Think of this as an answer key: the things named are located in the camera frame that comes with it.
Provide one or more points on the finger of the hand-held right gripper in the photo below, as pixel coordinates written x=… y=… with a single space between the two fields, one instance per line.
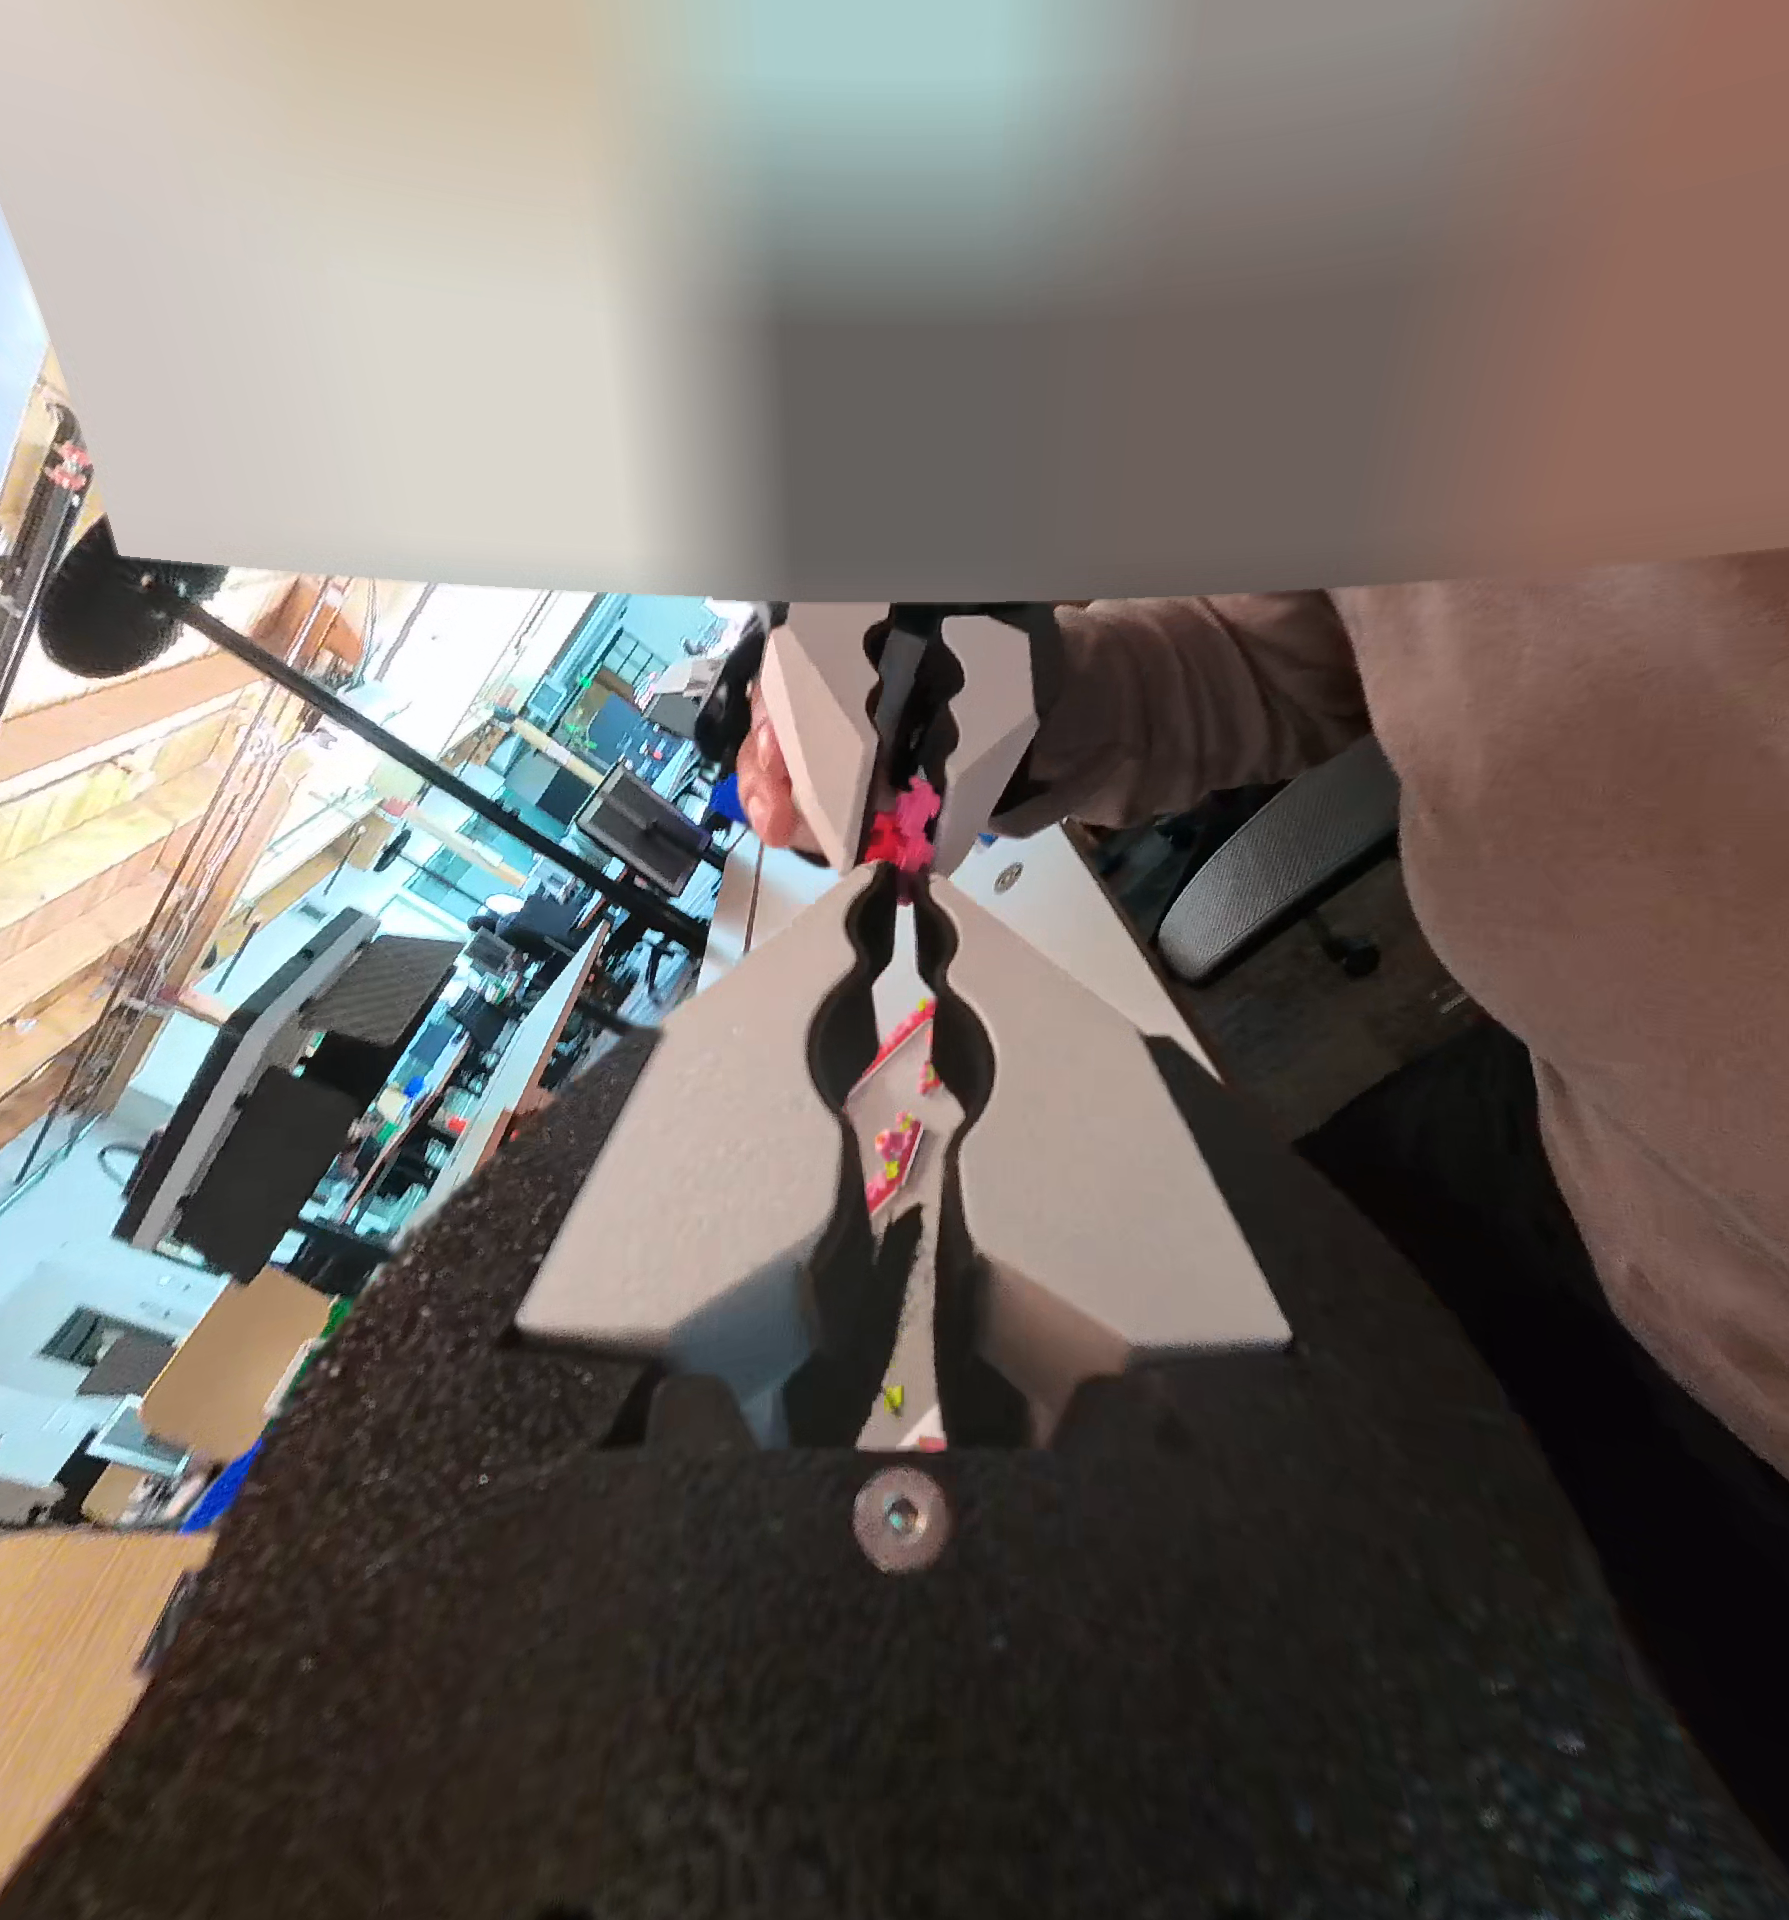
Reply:
x=818 y=735
x=989 y=722

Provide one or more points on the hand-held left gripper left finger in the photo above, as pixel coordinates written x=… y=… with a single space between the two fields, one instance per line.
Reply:
x=717 y=1184

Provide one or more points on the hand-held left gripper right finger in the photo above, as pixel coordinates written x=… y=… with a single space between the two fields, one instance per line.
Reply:
x=1107 y=1202

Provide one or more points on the pink lego assembly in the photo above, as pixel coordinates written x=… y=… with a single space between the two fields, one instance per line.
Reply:
x=905 y=827

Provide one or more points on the person's right hand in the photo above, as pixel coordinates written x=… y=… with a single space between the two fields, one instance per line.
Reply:
x=766 y=790

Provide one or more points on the small dark light panel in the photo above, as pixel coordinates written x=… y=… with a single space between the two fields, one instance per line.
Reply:
x=640 y=827

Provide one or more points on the black boom pole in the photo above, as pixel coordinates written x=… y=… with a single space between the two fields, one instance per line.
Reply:
x=445 y=758

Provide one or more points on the black office chair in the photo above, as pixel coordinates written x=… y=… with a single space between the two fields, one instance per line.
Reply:
x=1268 y=869

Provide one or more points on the studio light panel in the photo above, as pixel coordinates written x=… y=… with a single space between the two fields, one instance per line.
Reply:
x=282 y=1097

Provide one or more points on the person's torso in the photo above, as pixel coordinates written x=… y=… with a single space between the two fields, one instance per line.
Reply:
x=1662 y=900

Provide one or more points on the person's dark trousers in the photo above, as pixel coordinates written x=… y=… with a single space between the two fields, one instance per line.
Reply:
x=1662 y=1502

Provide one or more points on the black round counterweight disc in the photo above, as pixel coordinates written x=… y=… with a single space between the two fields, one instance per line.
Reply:
x=102 y=606

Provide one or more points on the wooden table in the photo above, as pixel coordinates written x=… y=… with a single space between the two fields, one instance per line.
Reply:
x=38 y=1711

